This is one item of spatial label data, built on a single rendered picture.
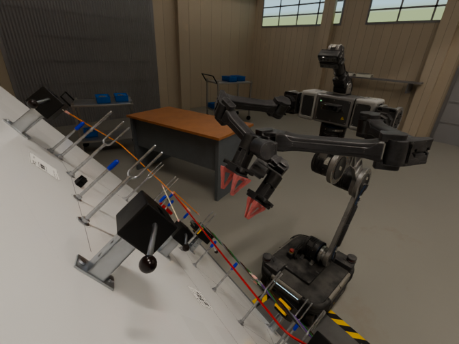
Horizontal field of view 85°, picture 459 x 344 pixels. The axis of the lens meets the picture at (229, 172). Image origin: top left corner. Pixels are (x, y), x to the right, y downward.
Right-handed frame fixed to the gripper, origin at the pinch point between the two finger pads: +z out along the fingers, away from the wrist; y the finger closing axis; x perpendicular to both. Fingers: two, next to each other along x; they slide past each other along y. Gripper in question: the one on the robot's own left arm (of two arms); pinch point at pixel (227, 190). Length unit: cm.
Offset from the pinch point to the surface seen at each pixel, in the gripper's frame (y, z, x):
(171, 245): 20.8, 9.7, -27.6
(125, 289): 38, 5, -44
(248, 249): -80, 70, 134
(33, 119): 4, -4, -55
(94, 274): 39, 3, -48
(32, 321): 46, 1, -53
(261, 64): -661, -312, 515
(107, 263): 39, 1, -47
